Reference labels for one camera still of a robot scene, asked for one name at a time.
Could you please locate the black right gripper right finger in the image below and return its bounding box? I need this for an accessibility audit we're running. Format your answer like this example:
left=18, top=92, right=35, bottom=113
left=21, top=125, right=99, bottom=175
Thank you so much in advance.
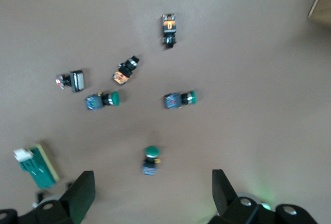
left=208, top=169, right=319, bottom=224

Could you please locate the green button blue body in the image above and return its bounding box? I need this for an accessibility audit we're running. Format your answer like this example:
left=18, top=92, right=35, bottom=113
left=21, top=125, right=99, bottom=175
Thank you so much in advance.
left=141, top=145, right=161, bottom=177
left=163, top=90, right=198, bottom=110
left=85, top=91, right=121, bottom=111

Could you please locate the black square indicator switch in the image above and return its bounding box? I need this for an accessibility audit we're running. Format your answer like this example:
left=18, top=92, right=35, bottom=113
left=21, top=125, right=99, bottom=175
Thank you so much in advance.
left=55, top=69, right=86, bottom=93

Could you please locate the black switch orange body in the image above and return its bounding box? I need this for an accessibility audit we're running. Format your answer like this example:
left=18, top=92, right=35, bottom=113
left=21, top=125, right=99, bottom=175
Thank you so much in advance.
left=161, top=13, right=178, bottom=50
left=112, top=55, right=140, bottom=86

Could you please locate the cardboard drawer box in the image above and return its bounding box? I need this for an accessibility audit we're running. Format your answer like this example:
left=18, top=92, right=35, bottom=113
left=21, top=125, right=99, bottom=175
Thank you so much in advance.
left=307, top=0, right=331, bottom=29

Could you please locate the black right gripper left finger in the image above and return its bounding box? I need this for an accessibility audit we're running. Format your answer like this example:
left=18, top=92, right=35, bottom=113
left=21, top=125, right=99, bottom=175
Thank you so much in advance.
left=0, top=170, right=96, bottom=224

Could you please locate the brown table cover sheet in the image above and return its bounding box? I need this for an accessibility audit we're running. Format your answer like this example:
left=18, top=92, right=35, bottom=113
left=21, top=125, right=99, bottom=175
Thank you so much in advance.
left=0, top=0, right=331, bottom=224

